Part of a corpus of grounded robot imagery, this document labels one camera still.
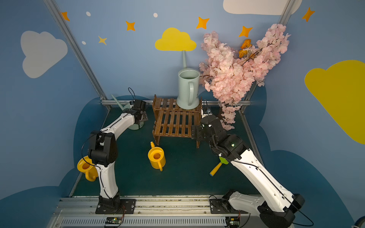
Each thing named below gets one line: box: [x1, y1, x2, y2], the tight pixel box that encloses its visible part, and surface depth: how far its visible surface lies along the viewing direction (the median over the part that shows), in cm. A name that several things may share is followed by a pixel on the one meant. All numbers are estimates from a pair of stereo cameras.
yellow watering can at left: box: [76, 155, 99, 182], surface depth 78 cm
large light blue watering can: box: [176, 50, 201, 110], surface depth 75 cm
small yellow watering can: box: [147, 141, 166, 172], surface depth 84 cm
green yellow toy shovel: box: [209, 156, 230, 177], surface depth 88 cm
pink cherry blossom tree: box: [199, 23, 291, 131], surface depth 69 cm
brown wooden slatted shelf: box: [152, 94, 203, 149], surface depth 92 cm
